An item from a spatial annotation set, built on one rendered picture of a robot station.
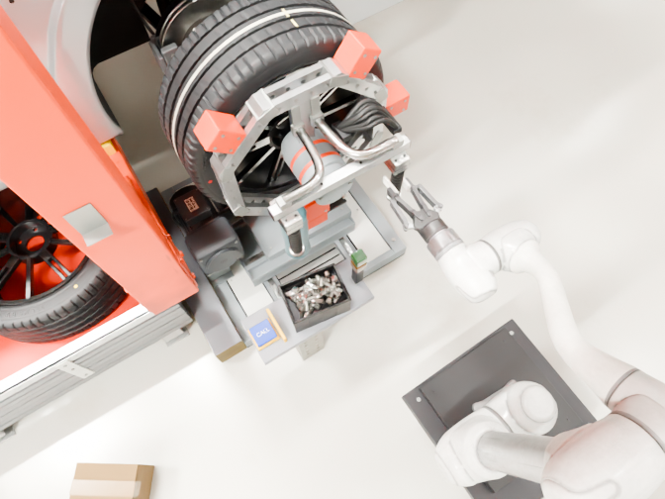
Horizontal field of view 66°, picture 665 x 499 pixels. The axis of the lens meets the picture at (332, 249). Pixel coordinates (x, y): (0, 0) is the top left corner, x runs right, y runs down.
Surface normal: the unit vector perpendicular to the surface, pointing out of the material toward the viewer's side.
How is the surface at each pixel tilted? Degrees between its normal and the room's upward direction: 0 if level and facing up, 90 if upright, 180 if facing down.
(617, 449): 25
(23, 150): 90
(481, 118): 0
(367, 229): 0
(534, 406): 9
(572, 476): 40
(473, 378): 3
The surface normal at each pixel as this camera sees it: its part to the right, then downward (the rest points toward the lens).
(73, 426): -0.01, -0.40
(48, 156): 0.53, 0.77
